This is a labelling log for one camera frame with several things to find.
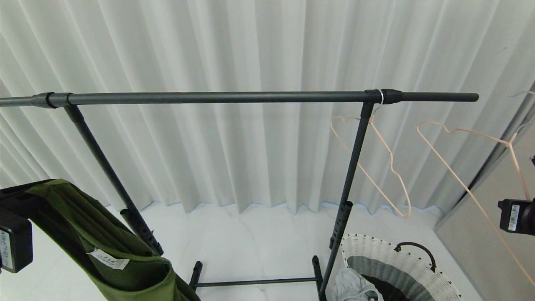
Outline black clothes rack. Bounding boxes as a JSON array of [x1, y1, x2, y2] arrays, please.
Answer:
[[0, 89, 479, 301]]

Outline pink clothes hanger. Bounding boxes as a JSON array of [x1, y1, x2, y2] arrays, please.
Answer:
[[417, 90, 535, 287], [330, 107, 412, 219]]

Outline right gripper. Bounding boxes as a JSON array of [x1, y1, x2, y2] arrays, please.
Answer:
[[497, 199, 535, 232]]

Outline white curtain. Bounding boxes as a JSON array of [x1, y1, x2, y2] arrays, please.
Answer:
[[0, 0, 535, 214]]

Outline pale grey shorts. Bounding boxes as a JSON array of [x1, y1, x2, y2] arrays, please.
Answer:
[[332, 268, 384, 301]]

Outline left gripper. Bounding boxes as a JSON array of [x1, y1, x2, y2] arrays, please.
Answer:
[[0, 180, 53, 273]]

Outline white laundry basket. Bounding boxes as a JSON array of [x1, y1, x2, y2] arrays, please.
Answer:
[[339, 233, 462, 301]]

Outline green long-sleeved shirt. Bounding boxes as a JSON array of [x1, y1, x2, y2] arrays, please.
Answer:
[[24, 179, 201, 301]]

